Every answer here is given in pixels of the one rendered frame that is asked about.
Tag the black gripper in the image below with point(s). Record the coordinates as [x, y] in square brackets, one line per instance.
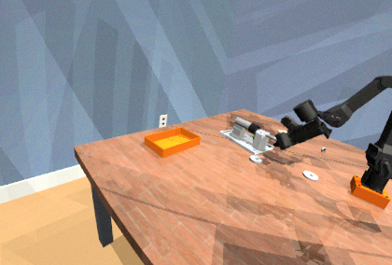
[288, 139]

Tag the white flat washer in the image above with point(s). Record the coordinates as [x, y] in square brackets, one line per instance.
[256, 159]

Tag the white flat disc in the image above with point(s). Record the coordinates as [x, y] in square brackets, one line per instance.
[310, 175]

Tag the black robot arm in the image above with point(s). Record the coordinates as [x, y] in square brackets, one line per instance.
[378, 155]

